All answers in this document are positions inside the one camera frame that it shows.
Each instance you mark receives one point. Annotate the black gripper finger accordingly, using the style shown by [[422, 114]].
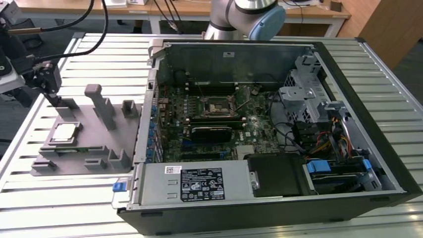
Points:
[[50, 79]]

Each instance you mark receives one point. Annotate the silver CPU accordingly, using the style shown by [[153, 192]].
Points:
[[65, 132]]

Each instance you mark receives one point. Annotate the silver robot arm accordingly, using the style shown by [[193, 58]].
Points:
[[229, 17]]

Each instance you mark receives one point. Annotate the CPU socket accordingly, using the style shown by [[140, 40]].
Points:
[[217, 109]]

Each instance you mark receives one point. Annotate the black mesh waste bin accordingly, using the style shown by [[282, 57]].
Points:
[[36, 41]]

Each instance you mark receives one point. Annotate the grey parts rack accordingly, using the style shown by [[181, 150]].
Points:
[[90, 119]]

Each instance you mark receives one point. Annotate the plain white box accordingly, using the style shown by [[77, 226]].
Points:
[[118, 4]]

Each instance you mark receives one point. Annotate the white box with print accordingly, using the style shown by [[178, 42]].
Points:
[[137, 2]]

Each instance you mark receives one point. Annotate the metal locking lever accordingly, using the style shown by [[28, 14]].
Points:
[[198, 89]]

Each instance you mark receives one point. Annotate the black RAM slot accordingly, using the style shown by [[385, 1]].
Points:
[[209, 92], [209, 83], [209, 86], [218, 118], [218, 121], [209, 89], [238, 126]]

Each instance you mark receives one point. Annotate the blue case latch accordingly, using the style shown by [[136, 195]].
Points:
[[120, 187]]

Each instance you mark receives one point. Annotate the grey power supply unit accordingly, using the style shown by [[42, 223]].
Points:
[[156, 183]]

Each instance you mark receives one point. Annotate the black graphics card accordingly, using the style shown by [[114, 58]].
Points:
[[212, 135]]

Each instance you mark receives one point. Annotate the black expansion slot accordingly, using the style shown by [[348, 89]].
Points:
[[198, 155]]

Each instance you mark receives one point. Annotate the silver chipset heatsink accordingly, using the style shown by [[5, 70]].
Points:
[[246, 150]]

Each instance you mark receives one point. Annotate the green motherboard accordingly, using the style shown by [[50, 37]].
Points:
[[261, 124]]

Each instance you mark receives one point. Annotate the grey metal drive cage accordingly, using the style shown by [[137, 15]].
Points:
[[294, 96]]

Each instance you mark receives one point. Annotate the black PC case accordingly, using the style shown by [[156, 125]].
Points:
[[265, 218]]

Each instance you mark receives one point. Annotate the blue disk carrier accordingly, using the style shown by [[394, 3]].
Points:
[[317, 167]]

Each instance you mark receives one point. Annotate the small brown box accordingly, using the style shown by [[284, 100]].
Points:
[[337, 7]]

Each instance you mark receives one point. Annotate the blue plastic clip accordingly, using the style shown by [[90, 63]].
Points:
[[366, 165]]

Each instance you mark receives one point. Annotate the wooden cabinet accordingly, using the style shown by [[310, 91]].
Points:
[[390, 29]]

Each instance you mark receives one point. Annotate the metal disk bay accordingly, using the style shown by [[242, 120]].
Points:
[[370, 183]]

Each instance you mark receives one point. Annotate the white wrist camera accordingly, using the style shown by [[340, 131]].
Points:
[[10, 72]]

